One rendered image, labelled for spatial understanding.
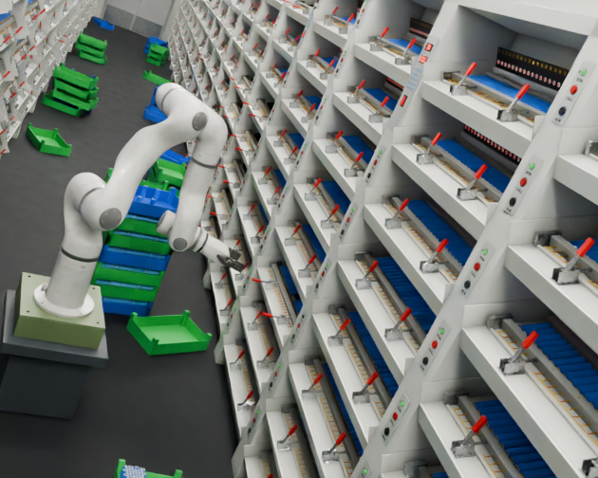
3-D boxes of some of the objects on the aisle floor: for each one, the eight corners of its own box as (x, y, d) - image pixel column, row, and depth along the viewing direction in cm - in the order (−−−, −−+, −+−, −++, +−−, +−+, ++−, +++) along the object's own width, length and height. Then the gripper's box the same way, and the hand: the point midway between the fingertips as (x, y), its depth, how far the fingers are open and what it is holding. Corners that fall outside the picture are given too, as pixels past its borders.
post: (265, 679, 172) (629, 24, 120) (259, 644, 180) (598, 17, 128) (336, 685, 178) (710, 65, 127) (327, 651, 187) (675, 57, 135)
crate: (149, 356, 281) (156, 340, 279) (125, 327, 293) (131, 312, 291) (206, 350, 303) (213, 335, 301) (182, 324, 315) (188, 309, 313)
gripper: (207, 242, 231) (250, 265, 238) (203, 222, 246) (243, 245, 253) (195, 260, 233) (237, 282, 239) (192, 239, 248) (232, 261, 255)
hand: (238, 262), depth 246 cm, fingers open, 8 cm apart
